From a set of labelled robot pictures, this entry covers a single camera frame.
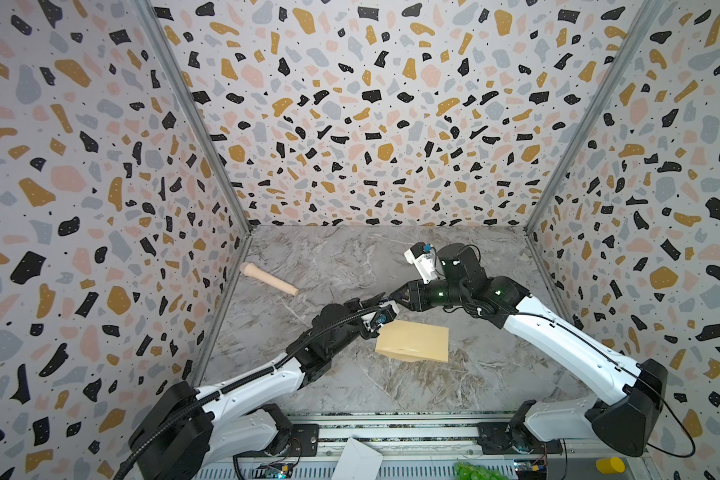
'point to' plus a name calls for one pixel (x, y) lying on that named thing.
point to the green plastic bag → (470, 471)
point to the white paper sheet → (358, 462)
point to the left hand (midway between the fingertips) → (384, 291)
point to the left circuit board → (273, 470)
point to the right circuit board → (527, 470)
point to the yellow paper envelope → (415, 342)
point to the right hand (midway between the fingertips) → (390, 292)
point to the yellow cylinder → (610, 465)
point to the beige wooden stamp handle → (252, 270)
